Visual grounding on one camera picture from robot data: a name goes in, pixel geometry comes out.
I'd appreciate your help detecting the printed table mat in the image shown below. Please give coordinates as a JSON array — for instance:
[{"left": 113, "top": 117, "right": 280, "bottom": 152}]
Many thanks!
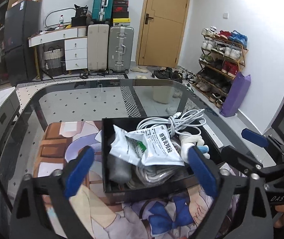
[{"left": 32, "top": 120, "right": 240, "bottom": 239}]

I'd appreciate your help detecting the beige trash bin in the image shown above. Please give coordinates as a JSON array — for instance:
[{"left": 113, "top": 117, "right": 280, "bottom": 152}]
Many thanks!
[{"left": 152, "top": 86, "right": 174, "bottom": 104}]

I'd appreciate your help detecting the pile of sandals and shoes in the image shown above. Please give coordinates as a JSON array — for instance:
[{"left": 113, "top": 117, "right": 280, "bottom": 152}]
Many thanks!
[{"left": 152, "top": 66, "right": 198, "bottom": 88}]

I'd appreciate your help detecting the white plush toy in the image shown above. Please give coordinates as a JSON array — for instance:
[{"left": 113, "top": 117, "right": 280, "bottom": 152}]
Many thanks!
[{"left": 179, "top": 132, "right": 211, "bottom": 163}]

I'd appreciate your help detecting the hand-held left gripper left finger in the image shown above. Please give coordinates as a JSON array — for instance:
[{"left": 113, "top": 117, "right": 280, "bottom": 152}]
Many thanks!
[{"left": 8, "top": 145, "right": 95, "bottom": 239}]

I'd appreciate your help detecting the silver suitcase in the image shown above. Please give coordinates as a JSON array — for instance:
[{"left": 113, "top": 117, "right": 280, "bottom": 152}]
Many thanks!
[{"left": 107, "top": 26, "right": 135, "bottom": 74}]

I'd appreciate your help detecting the white rope coil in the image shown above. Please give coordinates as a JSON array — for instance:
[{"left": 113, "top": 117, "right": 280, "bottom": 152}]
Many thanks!
[{"left": 127, "top": 164, "right": 191, "bottom": 188}]

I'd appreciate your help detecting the plain black shoe box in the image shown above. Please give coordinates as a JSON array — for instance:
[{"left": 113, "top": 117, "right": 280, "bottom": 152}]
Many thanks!
[{"left": 112, "top": 11, "right": 129, "bottom": 19}]

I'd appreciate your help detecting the dark grey refrigerator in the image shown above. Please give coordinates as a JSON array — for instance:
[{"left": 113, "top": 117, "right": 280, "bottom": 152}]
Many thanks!
[{"left": 4, "top": 0, "right": 43, "bottom": 85}]

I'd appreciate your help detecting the beige suitcase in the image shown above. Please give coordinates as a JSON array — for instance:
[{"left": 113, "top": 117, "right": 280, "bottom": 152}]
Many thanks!
[{"left": 87, "top": 24, "right": 110, "bottom": 73}]

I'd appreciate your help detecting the teal suitcase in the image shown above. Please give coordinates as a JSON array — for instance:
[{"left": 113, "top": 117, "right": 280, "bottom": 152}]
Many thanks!
[{"left": 92, "top": 0, "right": 116, "bottom": 25}]

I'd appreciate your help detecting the oval mirror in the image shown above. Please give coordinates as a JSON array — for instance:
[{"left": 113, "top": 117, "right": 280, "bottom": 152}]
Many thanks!
[{"left": 44, "top": 8, "right": 81, "bottom": 28}]

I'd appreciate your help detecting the yellow black shoe box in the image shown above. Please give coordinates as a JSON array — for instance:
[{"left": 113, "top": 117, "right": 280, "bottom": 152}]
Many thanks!
[{"left": 112, "top": 18, "right": 131, "bottom": 27}]

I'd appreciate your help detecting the woven laundry basket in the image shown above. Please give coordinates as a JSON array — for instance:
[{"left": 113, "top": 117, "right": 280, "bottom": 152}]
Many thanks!
[{"left": 43, "top": 47, "right": 64, "bottom": 76}]

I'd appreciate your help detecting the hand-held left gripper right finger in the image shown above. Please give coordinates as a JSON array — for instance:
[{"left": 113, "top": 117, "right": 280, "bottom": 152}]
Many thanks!
[{"left": 187, "top": 145, "right": 275, "bottom": 239}]

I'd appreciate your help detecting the purple bag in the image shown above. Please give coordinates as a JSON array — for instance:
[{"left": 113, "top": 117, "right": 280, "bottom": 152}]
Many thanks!
[{"left": 219, "top": 72, "right": 252, "bottom": 118}]

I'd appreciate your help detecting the white green medicine packet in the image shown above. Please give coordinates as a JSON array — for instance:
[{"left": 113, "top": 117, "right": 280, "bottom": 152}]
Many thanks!
[{"left": 125, "top": 126, "right": 185, "bottom": 167}]

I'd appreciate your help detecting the wooden shoe rack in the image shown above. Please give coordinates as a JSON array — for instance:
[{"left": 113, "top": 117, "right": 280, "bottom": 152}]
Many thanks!
[{"left": 193, "top": 26, "right": 249, "bottom": 108}]

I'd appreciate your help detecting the wooden door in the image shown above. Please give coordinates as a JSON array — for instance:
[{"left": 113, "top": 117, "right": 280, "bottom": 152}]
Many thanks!
[{"left": 135, "top": 0, "right": 192, "bottom": 68}]

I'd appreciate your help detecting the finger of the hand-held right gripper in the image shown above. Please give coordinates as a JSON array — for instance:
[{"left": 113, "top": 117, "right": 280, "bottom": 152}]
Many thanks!
[
  {"left": 220, "top": 145, "right": 284, "bottom": 183},
  {"left": 241, "top": 128, "right": 284, "bottom": 166}
]

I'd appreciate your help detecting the white dresser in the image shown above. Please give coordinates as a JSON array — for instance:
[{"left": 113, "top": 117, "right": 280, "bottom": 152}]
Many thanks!
[{"left": 28, "top": 27, "right": 88, "bottom": 72}]

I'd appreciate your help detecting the black bag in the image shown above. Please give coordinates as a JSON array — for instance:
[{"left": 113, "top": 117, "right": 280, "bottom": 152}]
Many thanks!
[{"left": 71, "top": 4, "right": 91, "bottom": 27}]

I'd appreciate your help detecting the white cable bundle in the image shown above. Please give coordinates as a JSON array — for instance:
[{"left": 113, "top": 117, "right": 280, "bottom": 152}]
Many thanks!
[{"left": 136, "top": 109, "right": 207, "bottom": 140}]

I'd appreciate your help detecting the black cardboard box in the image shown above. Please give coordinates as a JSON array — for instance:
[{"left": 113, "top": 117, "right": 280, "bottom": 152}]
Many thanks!
[{"left": 101, "top": 116, "right": 224, "bottom": 205}]

